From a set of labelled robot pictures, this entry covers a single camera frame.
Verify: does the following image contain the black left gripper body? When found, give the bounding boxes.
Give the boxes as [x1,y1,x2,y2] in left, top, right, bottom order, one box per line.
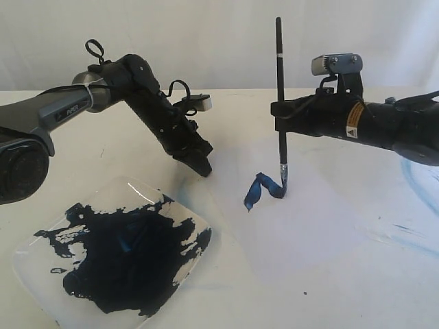
[137,90,213,158]

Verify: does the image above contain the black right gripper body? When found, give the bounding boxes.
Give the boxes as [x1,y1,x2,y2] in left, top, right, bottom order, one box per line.
[291,94,360,139]

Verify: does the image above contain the black paintbrush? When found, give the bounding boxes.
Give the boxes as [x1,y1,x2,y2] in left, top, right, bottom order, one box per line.
[275,17,289,199]

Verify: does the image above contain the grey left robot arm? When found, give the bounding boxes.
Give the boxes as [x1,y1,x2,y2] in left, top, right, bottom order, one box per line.
[1,54,213,204]

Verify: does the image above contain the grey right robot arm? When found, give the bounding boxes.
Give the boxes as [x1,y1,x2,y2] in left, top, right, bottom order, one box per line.
[270,92,438,167]

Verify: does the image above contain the white paper sheet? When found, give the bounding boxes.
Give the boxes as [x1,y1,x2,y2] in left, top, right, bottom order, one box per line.
[206,137,366,291]

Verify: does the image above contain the white square paint plate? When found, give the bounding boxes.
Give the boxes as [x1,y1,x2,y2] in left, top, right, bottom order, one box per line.
[13,178,212,328]

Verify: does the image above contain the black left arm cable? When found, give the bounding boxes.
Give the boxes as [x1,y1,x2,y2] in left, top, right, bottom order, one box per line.
[85,39,200,117]

